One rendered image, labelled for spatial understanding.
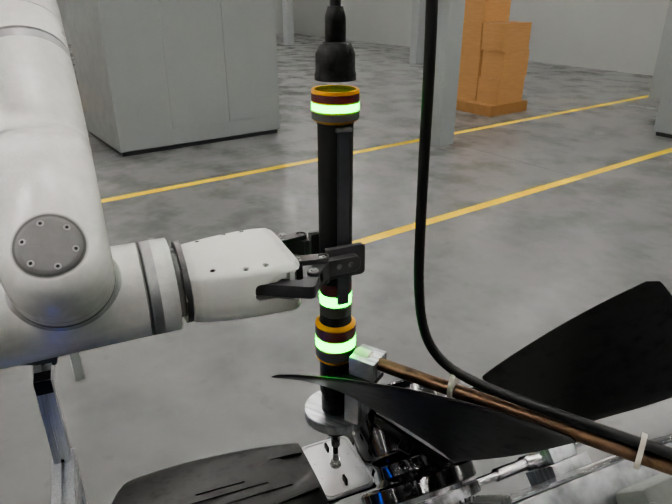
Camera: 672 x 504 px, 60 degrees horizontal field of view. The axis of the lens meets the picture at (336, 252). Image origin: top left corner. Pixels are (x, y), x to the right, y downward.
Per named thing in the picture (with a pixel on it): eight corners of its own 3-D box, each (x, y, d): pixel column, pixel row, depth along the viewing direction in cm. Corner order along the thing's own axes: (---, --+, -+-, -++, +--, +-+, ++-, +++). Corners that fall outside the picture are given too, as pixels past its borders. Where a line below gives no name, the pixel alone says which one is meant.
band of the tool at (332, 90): (367, 119, 53) (368, 87, 52) (343, 128, 50) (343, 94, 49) (328, 114, 56) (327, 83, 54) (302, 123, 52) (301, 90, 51)
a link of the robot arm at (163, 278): (145, 305, 57) (176, 299, 58) (158, 353, 50) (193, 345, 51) (132, 226, 54) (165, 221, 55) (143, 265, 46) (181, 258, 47)
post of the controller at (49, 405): (71, 460, 114) (50, 378, 106) (54, 464, 113) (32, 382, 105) (71, 450, 117) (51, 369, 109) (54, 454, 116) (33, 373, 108)
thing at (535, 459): (459, 498, 75) (607, 438, 96) (471, 496, 74) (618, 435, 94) (453, 481, 76) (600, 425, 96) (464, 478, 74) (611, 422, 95)
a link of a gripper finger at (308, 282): (227, 287, 53) (268, 265, 57) (292, 312, 49) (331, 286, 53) (226, 275, 52) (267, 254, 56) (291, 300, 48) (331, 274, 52)
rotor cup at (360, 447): (499, 462, 71) (458, 361, 76) (414, 494, 62) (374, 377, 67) (424, 485, 81) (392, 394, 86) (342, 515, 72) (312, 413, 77)
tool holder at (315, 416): (392, 413, 67) (395, 342, 63) (362, 451, 62) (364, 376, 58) (326, 388, 71) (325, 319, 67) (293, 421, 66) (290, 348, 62)
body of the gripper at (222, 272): (166, 295, 58) (273, 273, 62) (184, 348, 50) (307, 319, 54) (155, 225, 55) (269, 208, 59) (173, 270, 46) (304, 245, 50)
